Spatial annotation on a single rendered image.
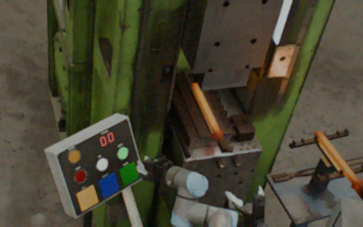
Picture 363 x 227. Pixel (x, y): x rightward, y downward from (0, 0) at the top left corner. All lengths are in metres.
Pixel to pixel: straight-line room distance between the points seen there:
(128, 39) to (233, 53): 0.41
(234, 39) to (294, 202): 0.93
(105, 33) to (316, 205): 1.26
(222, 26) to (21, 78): 2.33
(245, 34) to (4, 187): 1.91
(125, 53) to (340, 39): 3.14
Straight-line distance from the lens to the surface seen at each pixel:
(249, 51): 2.33
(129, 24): 2.25
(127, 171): 2.37
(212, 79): 2.36
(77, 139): 2.24
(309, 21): 2.58
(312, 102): 4.48
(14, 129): 3.93
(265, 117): 2.89
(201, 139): 2.61
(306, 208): 2.85
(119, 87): 2.44
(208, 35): 2.20
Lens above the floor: 2.85
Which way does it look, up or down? 44 degrees down
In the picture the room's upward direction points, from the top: 11 degrees clockwise
